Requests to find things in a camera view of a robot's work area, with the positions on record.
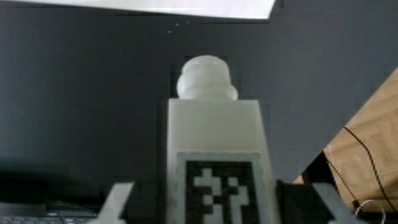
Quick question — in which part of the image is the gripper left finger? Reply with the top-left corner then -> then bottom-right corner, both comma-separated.
90,182 -> 134,224

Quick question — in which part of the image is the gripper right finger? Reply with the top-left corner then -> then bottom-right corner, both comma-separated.
312,183 -> 367,224

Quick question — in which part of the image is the white U-shaped obstacle fence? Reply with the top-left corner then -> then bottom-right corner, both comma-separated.
0,0 -> 276,20

